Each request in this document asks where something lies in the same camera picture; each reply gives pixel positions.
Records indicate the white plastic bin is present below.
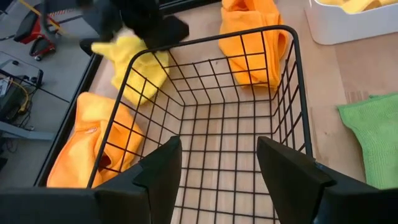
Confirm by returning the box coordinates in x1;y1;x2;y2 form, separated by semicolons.
304;0;398;46

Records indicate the grey desk frame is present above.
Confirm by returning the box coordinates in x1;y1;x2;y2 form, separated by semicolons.
0;120;55;141

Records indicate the yellow cable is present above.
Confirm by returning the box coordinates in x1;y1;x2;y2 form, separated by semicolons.
17;0;68;35

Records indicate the green microfiber towel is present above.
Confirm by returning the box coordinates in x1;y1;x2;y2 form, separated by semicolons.
337;92;398;190

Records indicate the yellow microfiber towel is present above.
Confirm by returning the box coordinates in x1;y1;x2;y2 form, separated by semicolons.
317;0;398;15
91;29;170;106

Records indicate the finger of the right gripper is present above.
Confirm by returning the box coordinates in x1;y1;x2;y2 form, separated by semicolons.
145;14;190;50

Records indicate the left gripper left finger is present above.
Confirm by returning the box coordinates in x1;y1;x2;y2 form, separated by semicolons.
133;136;183;224

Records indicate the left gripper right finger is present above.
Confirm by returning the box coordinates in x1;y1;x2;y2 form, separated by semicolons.
256;136;336;224

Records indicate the red black wheeled stool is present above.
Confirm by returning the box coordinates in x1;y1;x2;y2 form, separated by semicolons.
14;9;57;62

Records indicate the black wire basket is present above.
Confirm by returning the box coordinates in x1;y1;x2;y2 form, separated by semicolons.
86;24;313;224

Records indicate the orange microfiber towel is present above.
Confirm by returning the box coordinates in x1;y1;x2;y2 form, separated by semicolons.
217;0;290;90
46;91;146;189

